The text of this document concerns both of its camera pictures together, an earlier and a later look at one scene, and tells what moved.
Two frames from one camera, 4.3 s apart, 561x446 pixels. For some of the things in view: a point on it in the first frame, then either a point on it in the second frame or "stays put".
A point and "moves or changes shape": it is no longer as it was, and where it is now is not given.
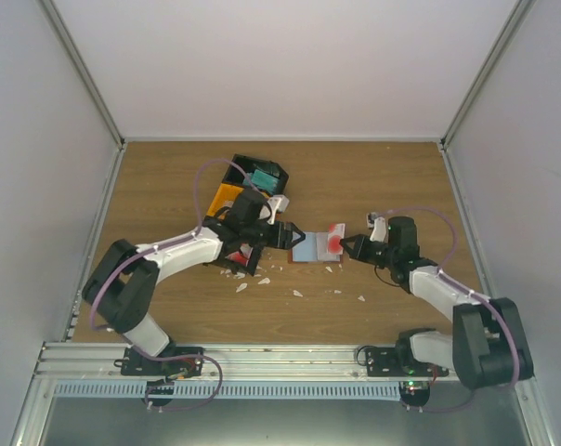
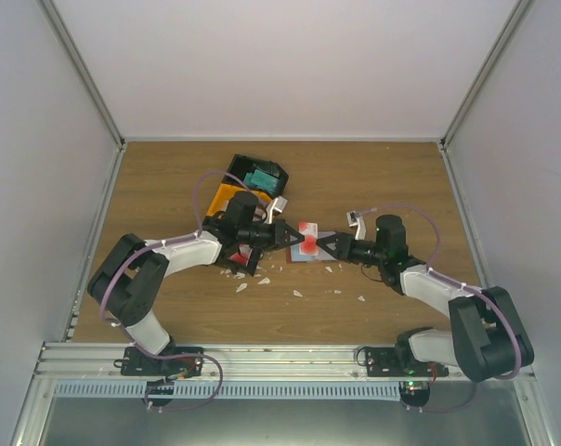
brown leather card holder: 313,249 stays put
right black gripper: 359,251 to 344,248
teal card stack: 264,180 stays put
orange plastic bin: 227,192 stays put
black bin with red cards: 240,254 stays put
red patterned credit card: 335,233 moves or changes shape
